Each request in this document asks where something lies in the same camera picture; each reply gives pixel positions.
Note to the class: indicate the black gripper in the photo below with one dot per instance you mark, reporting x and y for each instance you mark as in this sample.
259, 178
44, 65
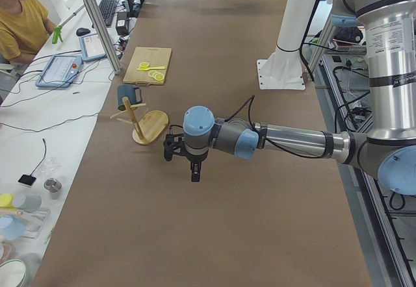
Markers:
194, 158

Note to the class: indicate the blue mug yellow inside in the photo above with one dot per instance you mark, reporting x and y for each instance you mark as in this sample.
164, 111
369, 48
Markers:
133, 93

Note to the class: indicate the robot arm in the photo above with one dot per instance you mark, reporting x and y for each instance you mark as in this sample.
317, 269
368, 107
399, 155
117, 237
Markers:
386, 152

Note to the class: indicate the wooden cup storage rack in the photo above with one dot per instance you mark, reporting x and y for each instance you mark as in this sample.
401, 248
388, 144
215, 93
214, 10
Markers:
149, 128

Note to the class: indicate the small metal cup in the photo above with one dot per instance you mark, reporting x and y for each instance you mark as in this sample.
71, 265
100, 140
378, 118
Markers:
53, 186

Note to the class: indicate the grey cup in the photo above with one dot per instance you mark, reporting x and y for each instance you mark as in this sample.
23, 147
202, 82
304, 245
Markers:
28, 203

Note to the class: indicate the yellow cup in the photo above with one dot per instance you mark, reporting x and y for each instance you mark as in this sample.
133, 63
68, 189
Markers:
6, 200

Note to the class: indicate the light blue cup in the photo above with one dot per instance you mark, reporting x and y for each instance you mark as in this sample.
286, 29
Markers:
12, 227

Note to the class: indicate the lemon slice far right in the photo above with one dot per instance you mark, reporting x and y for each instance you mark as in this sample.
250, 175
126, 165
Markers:
158, 77

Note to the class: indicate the lemon slice middle right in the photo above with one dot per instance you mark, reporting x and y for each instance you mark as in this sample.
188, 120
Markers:
156, 75

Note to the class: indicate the yellow plastic knife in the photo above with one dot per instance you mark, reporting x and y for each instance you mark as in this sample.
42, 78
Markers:
155, 68

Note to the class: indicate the lemon slice top left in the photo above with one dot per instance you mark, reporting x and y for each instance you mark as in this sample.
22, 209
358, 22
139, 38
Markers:
144, 64

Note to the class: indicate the blue teach pendant far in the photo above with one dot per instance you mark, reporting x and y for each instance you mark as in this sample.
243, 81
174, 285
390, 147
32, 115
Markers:
91, 47

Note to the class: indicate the blue teach pendant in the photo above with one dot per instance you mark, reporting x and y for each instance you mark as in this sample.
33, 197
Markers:
60, 71
91, 47

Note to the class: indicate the black power adapter box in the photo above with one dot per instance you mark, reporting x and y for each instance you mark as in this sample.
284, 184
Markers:
122, 23

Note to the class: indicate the blue teach pendant near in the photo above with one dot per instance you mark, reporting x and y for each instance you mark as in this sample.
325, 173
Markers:
60, 71

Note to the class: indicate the black square pad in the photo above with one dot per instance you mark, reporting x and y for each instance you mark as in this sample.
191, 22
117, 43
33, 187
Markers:
27, 180

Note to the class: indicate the black computer mouse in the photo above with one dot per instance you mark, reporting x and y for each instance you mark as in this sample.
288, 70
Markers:
82, 31

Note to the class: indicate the black keyboard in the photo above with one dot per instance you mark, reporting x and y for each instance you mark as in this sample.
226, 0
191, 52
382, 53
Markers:
107, 9

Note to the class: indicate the green rimmed bowl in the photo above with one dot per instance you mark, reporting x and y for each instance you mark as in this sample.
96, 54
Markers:
14, 273

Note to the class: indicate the person in yellow shirt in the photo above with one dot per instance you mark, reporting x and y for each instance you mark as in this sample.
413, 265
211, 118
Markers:
25, 28

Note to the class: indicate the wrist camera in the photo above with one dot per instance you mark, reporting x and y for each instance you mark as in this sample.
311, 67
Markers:
173, 144

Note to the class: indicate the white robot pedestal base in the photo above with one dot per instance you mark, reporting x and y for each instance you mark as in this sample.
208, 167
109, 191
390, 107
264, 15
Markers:
282, 70

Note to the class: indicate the green handled grabber tool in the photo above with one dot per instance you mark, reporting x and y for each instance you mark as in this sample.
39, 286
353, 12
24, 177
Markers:
57, 34

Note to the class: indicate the aluminium frame post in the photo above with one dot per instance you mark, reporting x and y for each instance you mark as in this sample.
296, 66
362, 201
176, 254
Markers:
97, 20

